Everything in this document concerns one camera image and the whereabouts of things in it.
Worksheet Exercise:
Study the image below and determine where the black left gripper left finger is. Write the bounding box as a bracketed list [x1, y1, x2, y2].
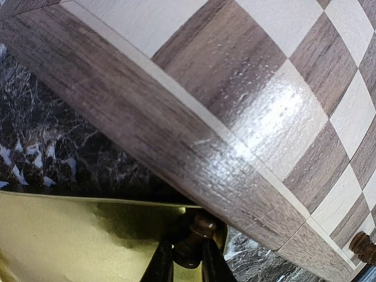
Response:
[146, 240, 173, 282]

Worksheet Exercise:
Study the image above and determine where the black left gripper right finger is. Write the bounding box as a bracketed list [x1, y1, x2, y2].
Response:
[202, 239, 235, 282]

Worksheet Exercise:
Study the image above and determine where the dark chess piece fourteenth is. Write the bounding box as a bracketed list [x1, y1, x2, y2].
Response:
[173, 211, 217, 269]

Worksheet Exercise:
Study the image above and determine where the gold metal tray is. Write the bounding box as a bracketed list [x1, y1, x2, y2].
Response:
[1, 192, 227, 281]

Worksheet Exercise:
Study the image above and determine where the wooden chess board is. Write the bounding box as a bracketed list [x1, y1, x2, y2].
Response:
[1, 1, 375, 281]

